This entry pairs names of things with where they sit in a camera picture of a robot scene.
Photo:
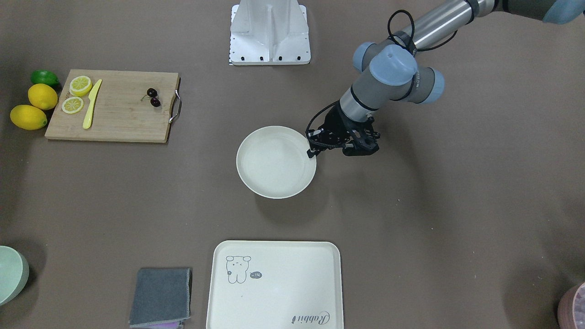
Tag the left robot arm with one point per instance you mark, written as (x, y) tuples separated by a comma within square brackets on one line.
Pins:
[(389, 71)]

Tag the yellow lemon upper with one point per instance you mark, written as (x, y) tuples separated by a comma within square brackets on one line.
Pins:
[(42, 96)]

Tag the dark red cherry pair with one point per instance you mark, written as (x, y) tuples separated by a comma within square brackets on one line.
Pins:
[(152, 96)]

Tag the cream rabbit tray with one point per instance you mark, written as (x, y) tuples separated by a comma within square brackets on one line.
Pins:
[(275, 285)]

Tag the yellow lemon lower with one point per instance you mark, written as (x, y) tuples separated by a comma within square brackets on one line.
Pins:
[(28, 117)]

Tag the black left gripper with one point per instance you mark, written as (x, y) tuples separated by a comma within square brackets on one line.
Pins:
[(336, 124)]

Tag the purple cloth under grey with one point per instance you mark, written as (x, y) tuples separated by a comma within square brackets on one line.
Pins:
[(179, 324)]

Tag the lemon slice upper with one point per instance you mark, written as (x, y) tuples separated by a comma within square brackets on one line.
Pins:
[(80, 86)]

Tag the green lime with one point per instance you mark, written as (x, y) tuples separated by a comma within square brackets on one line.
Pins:
[(43, 76)]

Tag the grey folded cloth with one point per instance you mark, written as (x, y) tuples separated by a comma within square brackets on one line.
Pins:
[(161, 294)]

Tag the yellow plastic knife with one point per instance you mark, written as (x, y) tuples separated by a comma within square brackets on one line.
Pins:
[(92, 96)]

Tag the lemon slice lower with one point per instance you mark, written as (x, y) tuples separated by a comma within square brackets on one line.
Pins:
[(72, 105)]

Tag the pink bowl with ice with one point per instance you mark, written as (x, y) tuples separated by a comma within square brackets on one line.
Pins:
[(571, 308)]

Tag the wooden cutting board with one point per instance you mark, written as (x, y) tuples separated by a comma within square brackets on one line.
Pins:
[(119, 114)]

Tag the lemon slice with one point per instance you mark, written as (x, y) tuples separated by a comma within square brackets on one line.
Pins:
[(72, 105), (80, 86)]

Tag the yellow lemon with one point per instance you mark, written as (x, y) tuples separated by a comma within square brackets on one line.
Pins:
[(28, 117), (42, 96)]

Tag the mint green bowl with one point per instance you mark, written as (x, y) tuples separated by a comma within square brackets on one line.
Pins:
[(14, 273)]

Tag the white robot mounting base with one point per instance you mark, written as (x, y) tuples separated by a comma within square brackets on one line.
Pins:
[(269, 32)]

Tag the cream round plate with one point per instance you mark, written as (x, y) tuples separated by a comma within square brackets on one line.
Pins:
[(272, 161)]

